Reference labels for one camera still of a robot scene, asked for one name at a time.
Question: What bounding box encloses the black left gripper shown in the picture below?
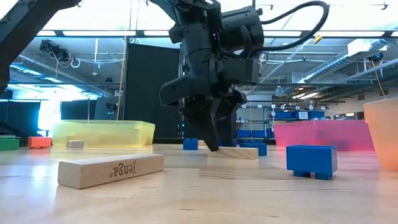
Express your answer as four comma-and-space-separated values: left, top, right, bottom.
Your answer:
159, 2, 261, 152

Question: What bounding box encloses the wooden block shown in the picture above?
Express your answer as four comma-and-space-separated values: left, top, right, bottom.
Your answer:
66, 139, 85, 149
206, 146, 259, 160
58, 153, 165, 190

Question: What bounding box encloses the blue low crate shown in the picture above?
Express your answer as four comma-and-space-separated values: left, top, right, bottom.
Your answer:
236, 129, 276, 139

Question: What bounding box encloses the metal storage shelf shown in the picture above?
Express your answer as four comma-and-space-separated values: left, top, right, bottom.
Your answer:
236, 102, 328, 136

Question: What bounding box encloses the pink translucent plastic bin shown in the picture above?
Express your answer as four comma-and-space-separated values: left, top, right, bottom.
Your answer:
273, 119, 376, 152

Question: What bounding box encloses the yellow translucent plastic bin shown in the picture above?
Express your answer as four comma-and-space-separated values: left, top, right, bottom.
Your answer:
51, 119, 155, 147

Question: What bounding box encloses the black monitor panel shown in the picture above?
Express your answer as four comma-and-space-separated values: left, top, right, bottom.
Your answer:
60, 99, 98, 121

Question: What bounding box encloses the white ceiling air unit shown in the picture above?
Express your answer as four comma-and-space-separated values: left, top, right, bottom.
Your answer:
347, 38, 388, 57

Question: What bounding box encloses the orange translucent plastic bin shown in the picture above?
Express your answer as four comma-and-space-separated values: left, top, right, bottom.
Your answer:
363, 97, 398, 171

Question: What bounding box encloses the orange plastic brick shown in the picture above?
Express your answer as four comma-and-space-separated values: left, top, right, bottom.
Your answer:
27, 136, 52, 149

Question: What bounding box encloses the green plastic brick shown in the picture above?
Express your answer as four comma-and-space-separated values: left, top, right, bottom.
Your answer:
0, 136, 21, 152

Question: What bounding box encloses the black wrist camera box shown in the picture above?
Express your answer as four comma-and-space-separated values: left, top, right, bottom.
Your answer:
219, 5, 266, 56

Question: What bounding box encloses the yellow hanging rope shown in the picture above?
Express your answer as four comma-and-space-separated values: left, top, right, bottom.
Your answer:
116, 35, 129, 121

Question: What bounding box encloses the black tripod camera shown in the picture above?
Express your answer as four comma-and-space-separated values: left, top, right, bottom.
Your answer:
105, 101, 119, 115

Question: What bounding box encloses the yellow hanging cord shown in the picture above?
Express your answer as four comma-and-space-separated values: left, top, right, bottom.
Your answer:
371, 58, 387, 98

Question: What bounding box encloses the blue cable reel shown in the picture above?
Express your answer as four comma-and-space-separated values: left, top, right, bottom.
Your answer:
369, 51, 386, 63

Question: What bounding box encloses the black diagonal rail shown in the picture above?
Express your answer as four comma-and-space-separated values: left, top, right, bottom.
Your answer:
0, 120, 21, 138

